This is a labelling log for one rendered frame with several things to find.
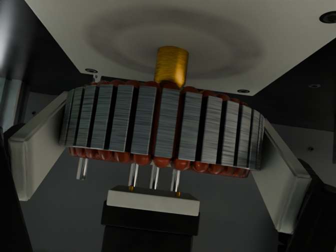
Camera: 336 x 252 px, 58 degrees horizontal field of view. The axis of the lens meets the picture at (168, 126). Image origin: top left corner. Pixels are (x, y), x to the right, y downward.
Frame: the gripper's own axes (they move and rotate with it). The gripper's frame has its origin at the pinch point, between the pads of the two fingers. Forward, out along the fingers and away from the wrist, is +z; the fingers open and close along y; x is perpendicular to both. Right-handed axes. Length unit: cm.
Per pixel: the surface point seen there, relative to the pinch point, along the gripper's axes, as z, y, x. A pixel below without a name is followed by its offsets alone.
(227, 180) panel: 21.0, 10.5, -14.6
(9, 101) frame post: 18.5, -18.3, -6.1
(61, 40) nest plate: 3.7, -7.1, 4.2
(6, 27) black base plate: 6.0, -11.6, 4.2
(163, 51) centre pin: 2.4, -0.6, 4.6
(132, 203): 0.3, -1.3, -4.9
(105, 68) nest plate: 7.7, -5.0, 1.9
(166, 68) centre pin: 1.7, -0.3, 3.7
